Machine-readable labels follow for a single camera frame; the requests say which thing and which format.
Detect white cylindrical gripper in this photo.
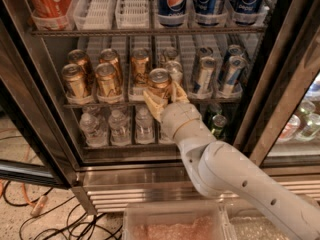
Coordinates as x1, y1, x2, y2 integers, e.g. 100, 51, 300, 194
143, 81, 215, 144

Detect orange can lane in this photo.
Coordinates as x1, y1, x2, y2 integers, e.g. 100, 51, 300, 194
67, 49, 94, 84
147, 68, 172, 99
131, 48, 150, 87
99, 48, 123, 83
95, 63, 121, 97
62, 64, 90, 98

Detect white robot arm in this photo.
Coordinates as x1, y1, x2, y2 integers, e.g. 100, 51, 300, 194
143, 82, 320, 240

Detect slim blue silver can front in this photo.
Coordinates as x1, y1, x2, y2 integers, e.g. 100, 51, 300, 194
193, 56, 216, 94

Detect slim blue silver can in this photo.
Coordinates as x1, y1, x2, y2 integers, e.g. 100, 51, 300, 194
195, 47, 213, 64
193, 56, 216, 94

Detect water bottle middle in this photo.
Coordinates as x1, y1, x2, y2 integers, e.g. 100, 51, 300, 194
108, 109, 131, 146

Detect water bottle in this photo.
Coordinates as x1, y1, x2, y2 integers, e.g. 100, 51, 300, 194
80, 113, 108, 148
135, 107, 155, 144
108, 109, 131, 146

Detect green can front right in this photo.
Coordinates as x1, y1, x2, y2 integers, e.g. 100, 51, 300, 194
210, 114, 227, 138

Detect slim blue silver can rear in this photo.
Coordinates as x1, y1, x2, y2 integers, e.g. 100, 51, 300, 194
195, 47, 213, 64

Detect slim blue can right front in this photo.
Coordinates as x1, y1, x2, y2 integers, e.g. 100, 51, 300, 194
218, 56, 247, 95

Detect slim blue can right rear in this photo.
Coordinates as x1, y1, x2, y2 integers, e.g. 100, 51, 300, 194
223, 44, 246, 63

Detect pepsi can left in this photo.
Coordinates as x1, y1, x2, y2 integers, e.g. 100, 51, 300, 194
158, 0, 187, 27

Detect pepsi can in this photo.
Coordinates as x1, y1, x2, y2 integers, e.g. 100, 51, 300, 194
195, 0, 225, 26
234, 0, 263, 26
158, 0, 187, 27

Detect orange can front left lane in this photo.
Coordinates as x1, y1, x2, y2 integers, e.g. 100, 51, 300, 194
62, 64, 90, 98

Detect orange can rear left lane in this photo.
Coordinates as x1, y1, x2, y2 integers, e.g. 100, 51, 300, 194
67, 49, 94, 84

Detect pepsi can middle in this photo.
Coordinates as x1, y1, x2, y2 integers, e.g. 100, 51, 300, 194
195, 0, 225, 26

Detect pepsi can right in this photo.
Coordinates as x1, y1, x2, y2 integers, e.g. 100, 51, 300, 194
234, 0, 263, 26

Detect fridge glass door left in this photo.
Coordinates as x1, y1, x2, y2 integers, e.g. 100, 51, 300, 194
0, 81, 68, 188

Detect water bottle right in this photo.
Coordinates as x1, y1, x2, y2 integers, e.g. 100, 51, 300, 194
135, 107, 155, 144

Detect water bottle left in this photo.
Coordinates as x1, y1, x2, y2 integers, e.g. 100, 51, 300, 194
80, 113, 108, 148

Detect clear bin with pink contents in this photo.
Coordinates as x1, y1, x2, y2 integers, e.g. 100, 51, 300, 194
123, 200, 235, 240

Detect clear bin right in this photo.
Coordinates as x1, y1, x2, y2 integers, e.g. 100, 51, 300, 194
226, 204, 290, 240

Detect middle wire shelf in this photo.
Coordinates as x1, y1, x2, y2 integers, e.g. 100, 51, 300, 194
64, 98, 241, 109

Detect wire shelf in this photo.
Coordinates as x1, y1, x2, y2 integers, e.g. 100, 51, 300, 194
31, 26, 266, 37
64, 98, 241, 109

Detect top wire shelf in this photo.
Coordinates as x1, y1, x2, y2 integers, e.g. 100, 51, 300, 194
31, 26, 266, 37

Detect steel fridge frame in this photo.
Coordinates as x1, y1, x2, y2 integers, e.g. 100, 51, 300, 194
1, 0, 320, 214

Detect orange extension cord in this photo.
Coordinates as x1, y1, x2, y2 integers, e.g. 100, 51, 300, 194
0, 127, 41, 208

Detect black floor cables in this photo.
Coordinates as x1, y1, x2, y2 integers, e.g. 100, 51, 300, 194
2, 180, 124, 240

